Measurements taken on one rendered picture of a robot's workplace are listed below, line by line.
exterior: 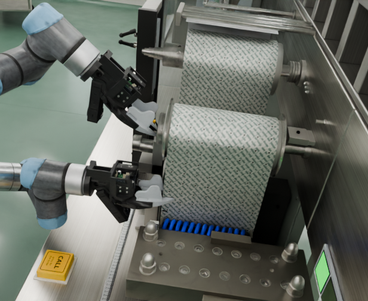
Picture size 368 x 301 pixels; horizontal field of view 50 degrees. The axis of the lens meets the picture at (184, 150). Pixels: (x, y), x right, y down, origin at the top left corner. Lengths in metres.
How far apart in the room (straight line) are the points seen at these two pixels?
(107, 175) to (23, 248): 1.49
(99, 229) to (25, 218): 1.41
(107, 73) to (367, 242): 0.60
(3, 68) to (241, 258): 0.65
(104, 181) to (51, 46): 0.32
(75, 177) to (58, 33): 0.32
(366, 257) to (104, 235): 0.72
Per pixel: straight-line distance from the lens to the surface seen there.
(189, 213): 0.99
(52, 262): 1.07
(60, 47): 0.87
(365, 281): 0.64
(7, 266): 2.32
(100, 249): 1.11
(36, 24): 0.88
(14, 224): 2.52
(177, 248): 0.95
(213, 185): 0.93
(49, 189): 0.99
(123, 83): 0.87
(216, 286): 0.90
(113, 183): 0.93
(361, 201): 0.67
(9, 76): 0.88
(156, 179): 0.96
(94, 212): 1.21
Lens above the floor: 1.73
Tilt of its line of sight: 34 degrees down
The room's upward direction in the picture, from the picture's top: 7 degrees clockwise
